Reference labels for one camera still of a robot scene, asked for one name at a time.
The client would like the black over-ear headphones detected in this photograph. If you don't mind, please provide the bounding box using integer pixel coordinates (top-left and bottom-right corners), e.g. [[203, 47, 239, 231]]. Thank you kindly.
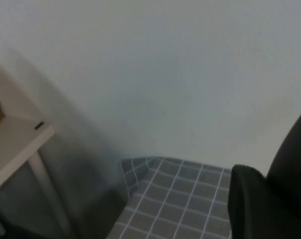
[[227, 102, 301, 239]]

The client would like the grey checked tablecloth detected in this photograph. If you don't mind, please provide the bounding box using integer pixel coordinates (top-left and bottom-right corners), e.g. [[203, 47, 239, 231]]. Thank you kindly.
[[110, 155, 234, 239]]

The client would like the white side table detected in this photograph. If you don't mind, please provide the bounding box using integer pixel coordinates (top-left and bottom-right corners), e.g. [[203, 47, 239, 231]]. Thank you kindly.
[[0, 62, 75, 239]]

